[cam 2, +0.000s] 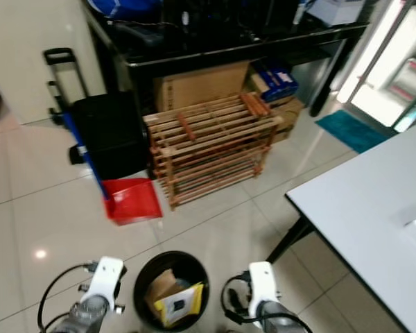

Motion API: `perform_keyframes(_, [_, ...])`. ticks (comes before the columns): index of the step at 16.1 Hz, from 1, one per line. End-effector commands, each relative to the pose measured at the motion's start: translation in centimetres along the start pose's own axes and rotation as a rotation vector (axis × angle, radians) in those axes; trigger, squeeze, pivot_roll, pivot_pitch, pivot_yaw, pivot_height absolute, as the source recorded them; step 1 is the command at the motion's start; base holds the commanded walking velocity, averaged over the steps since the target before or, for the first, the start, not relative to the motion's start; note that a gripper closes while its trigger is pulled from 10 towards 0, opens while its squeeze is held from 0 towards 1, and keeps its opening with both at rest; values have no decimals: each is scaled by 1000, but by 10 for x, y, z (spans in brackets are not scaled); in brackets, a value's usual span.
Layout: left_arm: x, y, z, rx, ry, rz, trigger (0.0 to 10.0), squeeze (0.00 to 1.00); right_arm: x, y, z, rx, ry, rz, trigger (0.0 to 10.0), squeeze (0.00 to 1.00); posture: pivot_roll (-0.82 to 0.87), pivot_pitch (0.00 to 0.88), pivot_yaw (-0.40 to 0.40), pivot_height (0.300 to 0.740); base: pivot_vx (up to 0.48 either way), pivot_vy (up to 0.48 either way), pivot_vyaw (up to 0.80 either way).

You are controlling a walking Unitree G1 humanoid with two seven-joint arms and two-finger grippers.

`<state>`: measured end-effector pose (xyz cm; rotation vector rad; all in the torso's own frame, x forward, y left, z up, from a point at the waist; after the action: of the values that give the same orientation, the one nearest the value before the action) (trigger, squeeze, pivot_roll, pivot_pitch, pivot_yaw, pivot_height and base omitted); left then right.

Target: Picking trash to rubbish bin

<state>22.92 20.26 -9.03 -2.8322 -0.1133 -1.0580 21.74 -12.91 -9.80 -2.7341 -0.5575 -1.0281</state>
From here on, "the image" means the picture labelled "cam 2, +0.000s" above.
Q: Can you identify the small brown cardboard box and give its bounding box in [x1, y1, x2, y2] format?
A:
[267, 96, 304, 131]

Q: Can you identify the blue printed box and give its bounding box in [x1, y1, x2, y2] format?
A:
[250, 58, 300, 103]

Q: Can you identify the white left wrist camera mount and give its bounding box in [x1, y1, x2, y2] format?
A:
[89, 257, 125, 311]

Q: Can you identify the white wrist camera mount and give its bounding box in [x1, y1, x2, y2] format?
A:
[248, 262, 280, 311]
[89, 257, 125, 311]

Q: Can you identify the black handheld device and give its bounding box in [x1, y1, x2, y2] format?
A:
[114, 22, 168, 50]

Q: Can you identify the white grey box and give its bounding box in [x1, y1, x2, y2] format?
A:
[305, 0, 367, 26]

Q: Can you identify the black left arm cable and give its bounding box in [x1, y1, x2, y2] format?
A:
[37, 263, 98, 333]

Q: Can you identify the yellow plastic packet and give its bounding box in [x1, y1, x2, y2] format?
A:
[154, 281, 205, 327]

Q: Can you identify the red dustpan with blue handle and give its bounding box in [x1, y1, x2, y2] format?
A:
[62, 111, 164, 225]

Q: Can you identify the white table with black legs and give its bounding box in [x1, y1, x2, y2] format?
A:
[267, 121, 416, 333]

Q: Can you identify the loose wooden rod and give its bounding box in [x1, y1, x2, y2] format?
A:
[177, 112, 197, 141]

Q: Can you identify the blue fabric bag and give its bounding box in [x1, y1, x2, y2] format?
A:
[87, 0, 164, 19]

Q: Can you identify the black round rubbish bin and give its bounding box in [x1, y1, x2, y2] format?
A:
[133, 251, 211, 330]

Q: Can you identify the large brown cardboard box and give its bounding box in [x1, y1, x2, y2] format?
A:
[154, 60, 251, 112]

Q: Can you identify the black glossy table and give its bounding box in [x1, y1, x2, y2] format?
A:
[82, 0, 370, 119]

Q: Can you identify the teal floor mat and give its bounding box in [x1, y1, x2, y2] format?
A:
[315, 110, 393, 154]

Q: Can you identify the black folding trolley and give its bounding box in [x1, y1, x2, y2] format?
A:
[43, 48, 91, 133]

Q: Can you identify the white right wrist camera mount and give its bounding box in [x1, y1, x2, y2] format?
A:
[248, 262, 280, 311]

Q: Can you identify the wooden slatted shoe rack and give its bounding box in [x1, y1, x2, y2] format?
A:
[143, 92, 284, 210]

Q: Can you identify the brown paper bag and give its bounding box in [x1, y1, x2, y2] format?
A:
[144, 269, 185, 310]

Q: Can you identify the sliding glass door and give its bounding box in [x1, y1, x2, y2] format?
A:
[331, 0, 416, 133]

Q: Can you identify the black electronics pile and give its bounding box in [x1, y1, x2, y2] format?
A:
[159, 0, 309, 35]

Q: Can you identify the black fabric bag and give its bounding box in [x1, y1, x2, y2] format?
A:
[66, 90, 154, 182]

